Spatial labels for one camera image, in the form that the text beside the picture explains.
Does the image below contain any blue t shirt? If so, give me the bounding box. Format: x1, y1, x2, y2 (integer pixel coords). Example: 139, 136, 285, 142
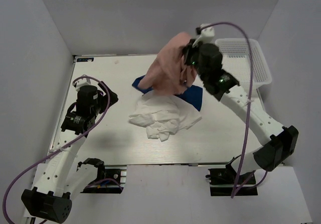
132, 75, 203, 111

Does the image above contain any blue table label sticker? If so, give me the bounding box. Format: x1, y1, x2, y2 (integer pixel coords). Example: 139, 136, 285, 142
76, 57, 94, 62

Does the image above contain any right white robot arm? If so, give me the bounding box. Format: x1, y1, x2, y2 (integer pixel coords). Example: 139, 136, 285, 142
183, 39, 298, 183

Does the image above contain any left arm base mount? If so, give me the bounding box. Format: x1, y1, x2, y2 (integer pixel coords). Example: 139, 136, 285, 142
82, 166, 127, 194

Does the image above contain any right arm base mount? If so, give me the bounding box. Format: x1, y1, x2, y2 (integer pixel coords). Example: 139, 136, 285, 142
205, 168, 258, 197

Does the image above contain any pink t shirt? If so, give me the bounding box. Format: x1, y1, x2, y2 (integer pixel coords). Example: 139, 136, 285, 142
138, 32, 197, 95

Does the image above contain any white plastic basket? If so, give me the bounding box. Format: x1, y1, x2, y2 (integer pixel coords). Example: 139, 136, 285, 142
215, 38, 272, 90

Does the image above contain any white t shirt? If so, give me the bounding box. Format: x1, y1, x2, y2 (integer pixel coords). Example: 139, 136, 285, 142
128, 91, 202, 142

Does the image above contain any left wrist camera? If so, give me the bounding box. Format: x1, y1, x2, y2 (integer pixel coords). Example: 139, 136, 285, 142
72, 75, 91, 89

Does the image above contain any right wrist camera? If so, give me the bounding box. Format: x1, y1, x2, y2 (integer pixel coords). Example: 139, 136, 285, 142
196, 24, 215, 44

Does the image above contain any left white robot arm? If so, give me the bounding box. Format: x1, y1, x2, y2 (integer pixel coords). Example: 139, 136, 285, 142
21, 81, 118, 223

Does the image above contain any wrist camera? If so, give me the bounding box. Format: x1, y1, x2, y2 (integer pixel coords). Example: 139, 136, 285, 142
72, 75, 91, 89
196, 24, 215, 44

